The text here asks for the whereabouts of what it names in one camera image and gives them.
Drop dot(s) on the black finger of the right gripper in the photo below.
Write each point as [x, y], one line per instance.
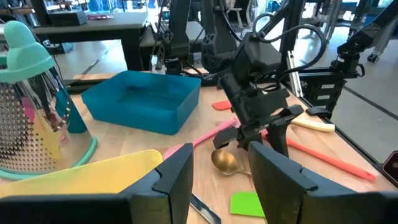
[278, 137]
[225, 138]

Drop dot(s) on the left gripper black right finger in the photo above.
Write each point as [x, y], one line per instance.
[280, 186]

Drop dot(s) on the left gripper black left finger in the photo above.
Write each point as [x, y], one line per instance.
[174, 186]

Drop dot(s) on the pink silicone spatula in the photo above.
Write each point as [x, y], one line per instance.
[205, 137]

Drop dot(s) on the gold metal spoon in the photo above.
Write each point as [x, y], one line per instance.
[224, 161]

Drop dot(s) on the green silicone spatula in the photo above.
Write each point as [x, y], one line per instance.
[247, 203]

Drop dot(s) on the orange silicone spoon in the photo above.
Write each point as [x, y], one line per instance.
[329, 160]

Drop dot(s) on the black background robot arm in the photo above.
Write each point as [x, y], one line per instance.
[217, 46]

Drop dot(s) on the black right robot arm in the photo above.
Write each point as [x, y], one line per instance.
[367, 34]

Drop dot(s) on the black table edge clip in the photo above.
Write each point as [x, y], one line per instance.
[318, 111]

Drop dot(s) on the blue plastic bin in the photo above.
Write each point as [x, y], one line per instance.
[140, 118]

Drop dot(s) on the yellow plastic bin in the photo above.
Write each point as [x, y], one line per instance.
[93, 177]

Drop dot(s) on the black background table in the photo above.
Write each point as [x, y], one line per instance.
[93, 26]

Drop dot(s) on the pink flat item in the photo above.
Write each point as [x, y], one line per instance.
[99, 17]

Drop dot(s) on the black box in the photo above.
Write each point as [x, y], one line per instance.
[68, 18]

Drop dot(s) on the silver aluminium bracket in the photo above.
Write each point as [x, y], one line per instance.
[293, 77]

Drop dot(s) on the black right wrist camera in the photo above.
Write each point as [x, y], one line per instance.
[258, 56]

